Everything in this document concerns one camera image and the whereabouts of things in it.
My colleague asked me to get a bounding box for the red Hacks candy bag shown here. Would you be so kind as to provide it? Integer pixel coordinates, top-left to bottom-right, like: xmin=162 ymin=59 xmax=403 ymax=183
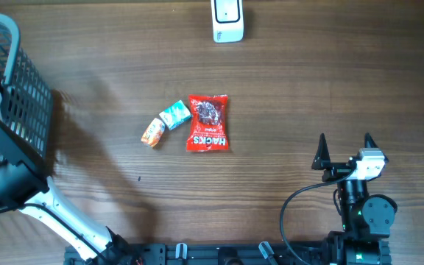
xmin=186 ymin=95 xmax=229 ymax=152

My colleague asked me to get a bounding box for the teal white small box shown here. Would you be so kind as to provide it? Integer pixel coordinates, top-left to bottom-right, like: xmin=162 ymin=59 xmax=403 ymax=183
xmin=159 ymin=100 xmax=191 ymax=130

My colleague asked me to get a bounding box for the orange white small box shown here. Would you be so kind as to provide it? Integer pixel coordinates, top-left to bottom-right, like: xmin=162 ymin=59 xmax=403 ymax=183
xmin=141 ymin=118 xmax=166 ymax=148

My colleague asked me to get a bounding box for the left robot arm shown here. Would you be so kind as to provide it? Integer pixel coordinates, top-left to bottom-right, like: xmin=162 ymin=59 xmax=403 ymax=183
xmin=0 ymin=83 xmax=142 ymax=264

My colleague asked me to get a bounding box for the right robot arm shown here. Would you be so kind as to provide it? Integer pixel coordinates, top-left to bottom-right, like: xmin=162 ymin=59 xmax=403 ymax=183
xmin=311 ymin=134 xmax=398 ymax=265

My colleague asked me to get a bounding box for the white barcode scanner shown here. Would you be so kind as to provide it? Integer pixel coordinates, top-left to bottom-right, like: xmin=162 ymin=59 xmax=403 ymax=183
xmin=211 ymin=0 xmax=244 ymax=43

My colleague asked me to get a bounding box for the grey plastic shopping basket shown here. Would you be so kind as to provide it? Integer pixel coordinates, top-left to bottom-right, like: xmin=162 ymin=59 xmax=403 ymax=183
xmin=0 ymin=14 xmax=53 ymax=158

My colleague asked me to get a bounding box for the right black cable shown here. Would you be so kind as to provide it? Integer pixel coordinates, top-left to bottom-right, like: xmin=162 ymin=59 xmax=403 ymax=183
xmin=279 ymin=169 xmax=356 ymax=265

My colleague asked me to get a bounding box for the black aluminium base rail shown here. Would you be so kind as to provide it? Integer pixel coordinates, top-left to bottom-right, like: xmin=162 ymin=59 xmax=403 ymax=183
xmin=63 ymin=241 xmax=392 ymax=265

